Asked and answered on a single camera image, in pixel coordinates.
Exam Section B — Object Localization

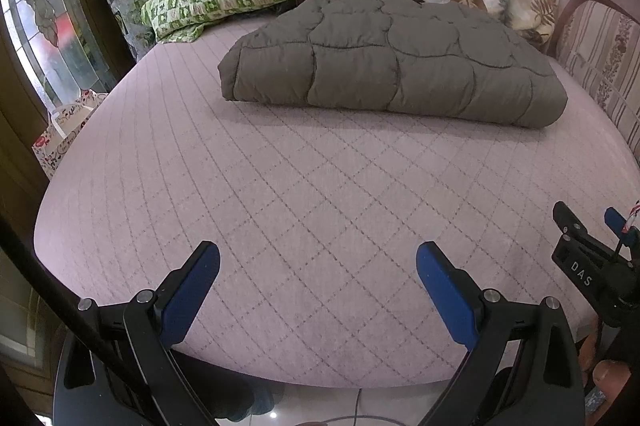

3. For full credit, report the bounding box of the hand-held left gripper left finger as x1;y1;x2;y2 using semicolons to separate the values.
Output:
52;240;222;426

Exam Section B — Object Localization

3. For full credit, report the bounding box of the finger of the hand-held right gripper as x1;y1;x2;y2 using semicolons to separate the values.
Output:
552;201;588;239
602;206;633;248

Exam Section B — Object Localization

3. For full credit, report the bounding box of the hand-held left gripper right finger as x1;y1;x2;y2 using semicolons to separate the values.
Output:
416;241;586;426

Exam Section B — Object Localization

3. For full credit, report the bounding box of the grey quilted blanket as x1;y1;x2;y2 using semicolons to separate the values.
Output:
217;0;569;128

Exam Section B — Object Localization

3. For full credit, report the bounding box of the person's right hand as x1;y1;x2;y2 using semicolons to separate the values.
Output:
591;358;632;409

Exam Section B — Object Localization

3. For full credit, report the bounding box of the pink quilted bed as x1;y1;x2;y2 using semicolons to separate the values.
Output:
32;0;640;387

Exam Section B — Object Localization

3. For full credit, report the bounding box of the red floral gift bag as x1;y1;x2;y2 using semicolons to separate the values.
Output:
31;89;108;179

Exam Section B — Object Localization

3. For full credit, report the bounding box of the wooden door with stained glass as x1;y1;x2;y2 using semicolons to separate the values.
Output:
0;0;136;217

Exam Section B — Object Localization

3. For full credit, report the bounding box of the white cable sleeve red end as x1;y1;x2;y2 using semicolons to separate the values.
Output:
620;201;640;234

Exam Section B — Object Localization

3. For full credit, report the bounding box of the white cable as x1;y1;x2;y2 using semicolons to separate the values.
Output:
295;386;401;426

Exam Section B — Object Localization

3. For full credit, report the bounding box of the black cable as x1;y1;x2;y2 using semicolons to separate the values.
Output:
0;206;151;426

